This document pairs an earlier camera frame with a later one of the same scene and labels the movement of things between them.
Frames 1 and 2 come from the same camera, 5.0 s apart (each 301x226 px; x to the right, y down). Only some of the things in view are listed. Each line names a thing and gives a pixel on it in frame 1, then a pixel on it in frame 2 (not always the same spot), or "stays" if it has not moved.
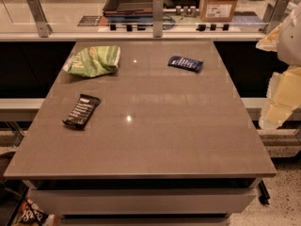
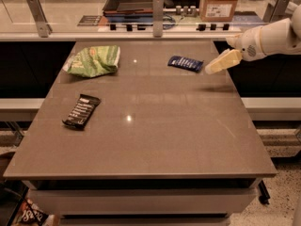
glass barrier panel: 146,12 stays
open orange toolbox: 131,5 stays
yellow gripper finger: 269,42 to 234,40
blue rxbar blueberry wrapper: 185,63 stays
